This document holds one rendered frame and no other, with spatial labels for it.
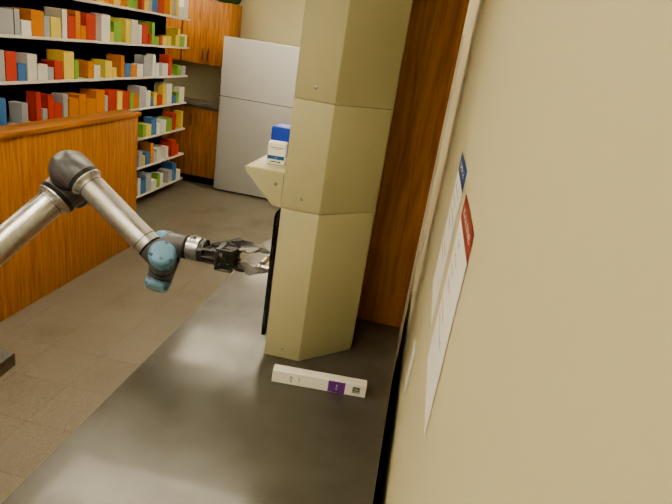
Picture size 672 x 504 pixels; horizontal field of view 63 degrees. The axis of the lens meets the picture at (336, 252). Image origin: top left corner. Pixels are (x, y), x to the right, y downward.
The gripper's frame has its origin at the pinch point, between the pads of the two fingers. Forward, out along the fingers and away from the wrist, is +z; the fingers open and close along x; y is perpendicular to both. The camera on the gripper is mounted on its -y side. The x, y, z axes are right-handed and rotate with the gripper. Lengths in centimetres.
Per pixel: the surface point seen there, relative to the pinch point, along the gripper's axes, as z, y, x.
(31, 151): -189, -141, -20
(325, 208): 17.9, 9.5, 22.9
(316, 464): 31, 52, -26
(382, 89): 27, 0, 56
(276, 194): 3.9, 10.8, 24.6
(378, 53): 25, 3, 65
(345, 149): 20.6, 6.8, 39.5
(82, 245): -189, -190, -97
